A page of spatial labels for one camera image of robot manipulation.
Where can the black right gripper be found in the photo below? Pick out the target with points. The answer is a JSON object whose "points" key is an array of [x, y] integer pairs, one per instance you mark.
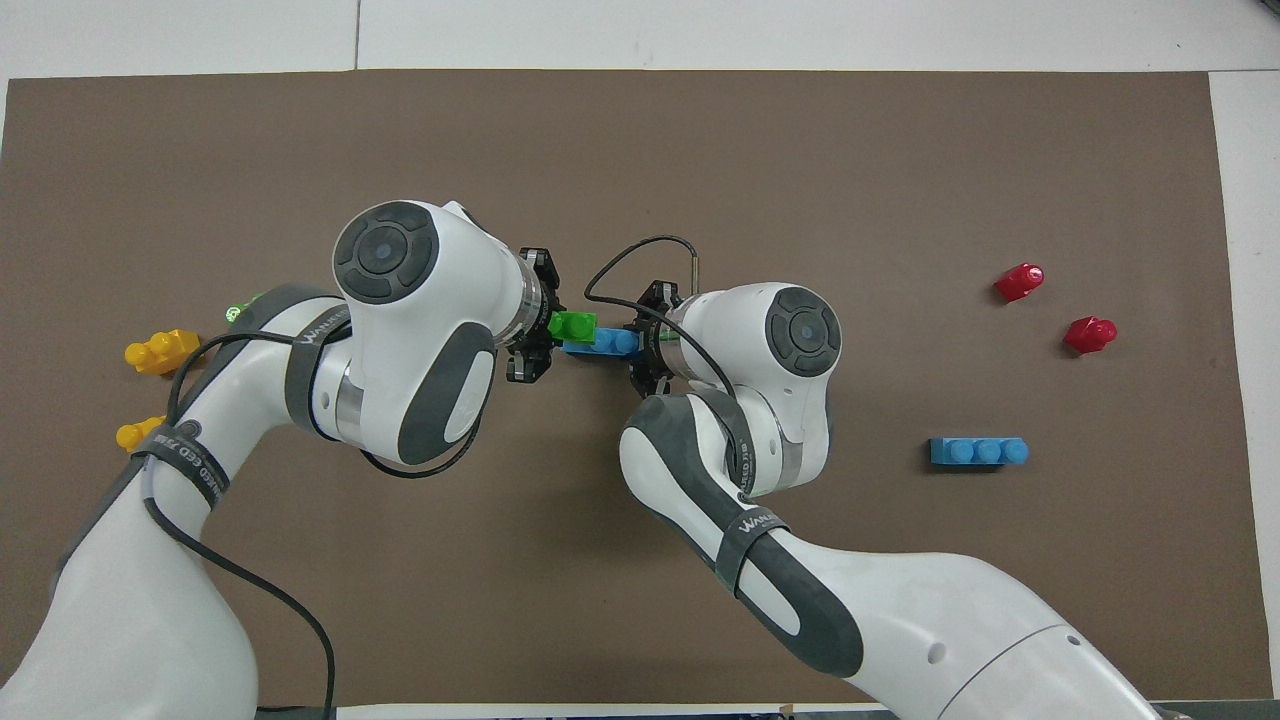
{"points": [[657, 332]]}

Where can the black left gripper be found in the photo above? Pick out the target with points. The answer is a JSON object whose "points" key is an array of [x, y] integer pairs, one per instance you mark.
{"points": [[543, 325]]}

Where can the green two-stud block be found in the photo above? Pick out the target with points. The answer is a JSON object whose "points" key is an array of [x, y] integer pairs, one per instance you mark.
{"points": [[575, 325], [240, 310]]}

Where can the blue three-stud block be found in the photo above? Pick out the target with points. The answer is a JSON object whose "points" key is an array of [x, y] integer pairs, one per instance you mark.
{"points": [[980, 452], [610, 342]]}

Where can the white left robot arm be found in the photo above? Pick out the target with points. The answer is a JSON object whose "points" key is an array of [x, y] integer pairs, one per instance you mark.
{"points": [[440, 280]]}

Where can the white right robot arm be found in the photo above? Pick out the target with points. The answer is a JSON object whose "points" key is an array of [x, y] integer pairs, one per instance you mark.
{"points": [[740, 330]]}

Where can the red one-stud block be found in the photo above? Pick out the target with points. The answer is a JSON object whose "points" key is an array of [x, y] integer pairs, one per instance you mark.
{"points": [[1090, 334], [1019, 283]]}

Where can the yellow two-stud block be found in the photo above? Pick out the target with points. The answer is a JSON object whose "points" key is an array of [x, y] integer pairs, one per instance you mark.
{"points": [[135, 435], [160, 352]]}

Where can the brown table mat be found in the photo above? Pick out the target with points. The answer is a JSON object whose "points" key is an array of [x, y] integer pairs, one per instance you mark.
{"points": [[600, 150]]}

